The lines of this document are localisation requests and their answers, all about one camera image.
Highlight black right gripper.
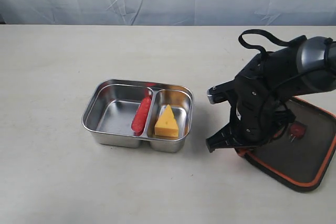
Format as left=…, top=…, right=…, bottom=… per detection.
left=205, top=95, right=295, bottom=158

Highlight red toy sausage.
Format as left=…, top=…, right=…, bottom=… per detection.
left=131, top=97, right=151, bottom=135

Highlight steel two-compartment lunch box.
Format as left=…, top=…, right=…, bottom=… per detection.
left=82, top=79, right=194, bottom=153

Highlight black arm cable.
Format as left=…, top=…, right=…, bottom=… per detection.
left=237, top=29, right=336, bottom=141

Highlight yellow toy cheese wedge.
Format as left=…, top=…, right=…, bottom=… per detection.
left=154, top=104, right=179, bottom=137

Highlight dark lid with orange seal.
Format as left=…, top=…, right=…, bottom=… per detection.
left=243, top=98, right=335, bottom=193

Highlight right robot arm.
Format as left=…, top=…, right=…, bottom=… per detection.
left=206, top=31, right=335, bottom=152

